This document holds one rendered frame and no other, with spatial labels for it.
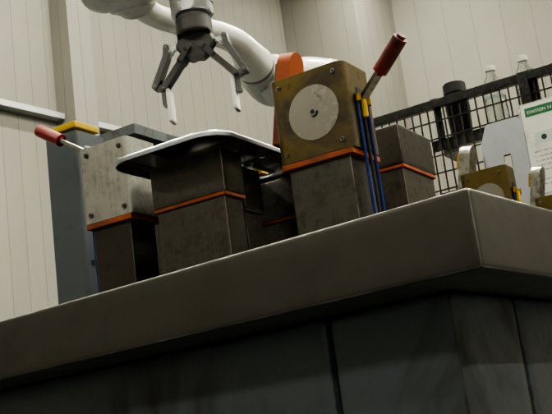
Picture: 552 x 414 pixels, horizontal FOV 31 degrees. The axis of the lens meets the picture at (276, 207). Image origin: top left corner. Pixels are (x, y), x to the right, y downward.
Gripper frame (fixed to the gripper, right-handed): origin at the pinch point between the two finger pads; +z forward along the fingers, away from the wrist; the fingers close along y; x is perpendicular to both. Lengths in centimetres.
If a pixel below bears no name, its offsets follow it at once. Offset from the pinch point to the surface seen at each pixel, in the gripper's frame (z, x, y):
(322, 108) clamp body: 26, -67, 33
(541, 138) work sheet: -6, 94, 71
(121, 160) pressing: 28, -66, 5
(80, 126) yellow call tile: 11.8, -38.2, -11.3
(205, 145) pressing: 27, -62, 16
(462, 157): 19, -1, 49
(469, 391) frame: 65, -135, 47
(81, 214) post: 27.1, -40.1, -11.7
